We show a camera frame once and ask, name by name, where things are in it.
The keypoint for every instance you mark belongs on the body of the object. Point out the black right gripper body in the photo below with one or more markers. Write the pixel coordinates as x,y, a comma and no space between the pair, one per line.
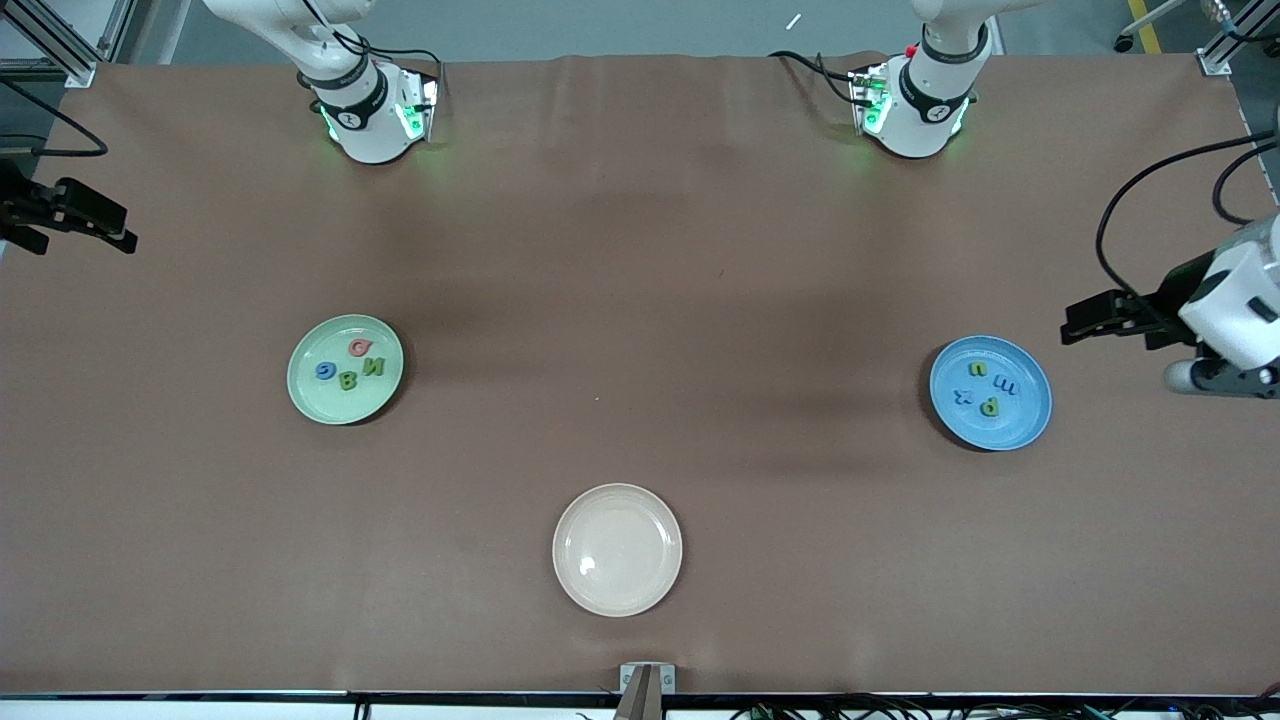
22,208

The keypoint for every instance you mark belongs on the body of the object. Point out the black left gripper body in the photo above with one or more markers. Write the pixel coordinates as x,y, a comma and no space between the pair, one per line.
1176,292

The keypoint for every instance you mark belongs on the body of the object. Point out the blue letter m block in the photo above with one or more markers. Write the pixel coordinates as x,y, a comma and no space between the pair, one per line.
1004,387

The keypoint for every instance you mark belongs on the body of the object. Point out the green letter p block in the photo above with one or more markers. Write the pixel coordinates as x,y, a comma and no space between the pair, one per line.
990,407

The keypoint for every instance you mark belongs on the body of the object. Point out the green letter B block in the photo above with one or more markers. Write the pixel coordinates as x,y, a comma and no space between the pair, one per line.
348,380

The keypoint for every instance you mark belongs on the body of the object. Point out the pink letter Q block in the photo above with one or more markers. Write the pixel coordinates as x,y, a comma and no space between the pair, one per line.
367,350

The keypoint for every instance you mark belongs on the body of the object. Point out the green letter N block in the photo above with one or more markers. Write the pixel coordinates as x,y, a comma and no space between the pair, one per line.
374,365

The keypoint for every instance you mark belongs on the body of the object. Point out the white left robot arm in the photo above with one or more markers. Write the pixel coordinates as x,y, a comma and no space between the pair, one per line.
925,100

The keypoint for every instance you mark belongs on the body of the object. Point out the blue round plate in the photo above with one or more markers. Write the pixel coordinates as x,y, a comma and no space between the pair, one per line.
1020,420

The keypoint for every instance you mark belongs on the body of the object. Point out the grey cart leg with caster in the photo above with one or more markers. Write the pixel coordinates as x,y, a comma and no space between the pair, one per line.
1124,43

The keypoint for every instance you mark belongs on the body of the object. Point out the light green round plate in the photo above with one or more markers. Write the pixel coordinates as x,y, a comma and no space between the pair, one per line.
330,400

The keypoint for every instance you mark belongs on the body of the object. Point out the brown table cover sheet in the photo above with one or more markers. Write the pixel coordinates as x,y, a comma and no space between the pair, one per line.
700,250

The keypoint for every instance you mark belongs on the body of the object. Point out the cream round plate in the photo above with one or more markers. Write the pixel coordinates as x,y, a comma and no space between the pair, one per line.
617,550

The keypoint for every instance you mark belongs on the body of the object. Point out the aluminium frame post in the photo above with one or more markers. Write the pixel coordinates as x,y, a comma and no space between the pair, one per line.
75,72
1212,62

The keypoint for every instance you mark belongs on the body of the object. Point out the grey metal bracket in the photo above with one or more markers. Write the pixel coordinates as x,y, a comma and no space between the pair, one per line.
630,675

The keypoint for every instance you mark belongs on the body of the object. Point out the tan tapered post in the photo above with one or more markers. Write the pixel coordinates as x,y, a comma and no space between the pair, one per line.
642,700

